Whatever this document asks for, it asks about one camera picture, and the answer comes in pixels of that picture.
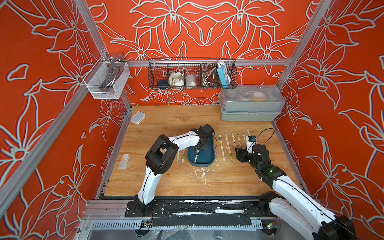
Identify teal plastic storage box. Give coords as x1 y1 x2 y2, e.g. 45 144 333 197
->
188 140 215 168

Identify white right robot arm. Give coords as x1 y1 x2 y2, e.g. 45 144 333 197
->
235 144 358 240

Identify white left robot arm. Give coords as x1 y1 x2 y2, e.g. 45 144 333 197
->
134 124 216 212

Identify light blue box in basket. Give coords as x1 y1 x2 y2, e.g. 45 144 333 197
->
217 60 231 86

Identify grey lidded plastic container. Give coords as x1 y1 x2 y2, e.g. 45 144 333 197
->
219 85 286 122

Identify white crumpled bag in basket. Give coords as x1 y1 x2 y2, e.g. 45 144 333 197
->
168 72 185 88

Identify small clear plastic case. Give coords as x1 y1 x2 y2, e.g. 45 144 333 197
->
118 154 131 170

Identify metal tongs in bin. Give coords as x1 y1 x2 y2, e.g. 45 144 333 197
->
100 55 124 92

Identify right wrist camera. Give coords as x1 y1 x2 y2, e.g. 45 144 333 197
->
246 135 257 154

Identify metal ring in basket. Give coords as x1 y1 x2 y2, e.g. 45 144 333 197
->
201 62 217 88

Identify white network switch box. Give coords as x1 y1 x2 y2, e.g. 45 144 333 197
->
131 111 146 125

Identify black wire wall basket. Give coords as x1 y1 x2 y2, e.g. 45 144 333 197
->
148 58 238 90

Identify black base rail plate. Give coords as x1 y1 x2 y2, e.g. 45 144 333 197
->
124 196 276 227

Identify clear plastic wall bin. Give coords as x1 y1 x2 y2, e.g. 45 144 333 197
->
84 59 130 100

